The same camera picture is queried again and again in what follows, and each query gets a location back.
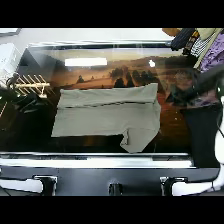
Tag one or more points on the brown garment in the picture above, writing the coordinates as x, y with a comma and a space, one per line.
171, 31

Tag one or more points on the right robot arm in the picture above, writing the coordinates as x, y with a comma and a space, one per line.
220, 150

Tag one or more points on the black garment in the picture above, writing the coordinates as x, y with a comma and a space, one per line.
201, 136

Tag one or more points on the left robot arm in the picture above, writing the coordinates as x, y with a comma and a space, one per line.
20, 185

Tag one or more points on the beige clothes hanger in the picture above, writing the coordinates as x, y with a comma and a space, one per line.
31, 85

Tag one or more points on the grey-green garment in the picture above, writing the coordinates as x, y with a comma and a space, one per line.
106, 116

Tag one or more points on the striped shirt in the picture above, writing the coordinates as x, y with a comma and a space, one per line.
201, 46

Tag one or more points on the beige garment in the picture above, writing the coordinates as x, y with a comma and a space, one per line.
210, 35

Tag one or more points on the purple patterned garment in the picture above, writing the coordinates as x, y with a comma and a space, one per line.
215, 55

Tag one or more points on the silver frame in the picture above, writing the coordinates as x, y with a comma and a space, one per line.
100, 162

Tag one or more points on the navy garment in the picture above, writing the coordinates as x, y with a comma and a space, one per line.
183, 38

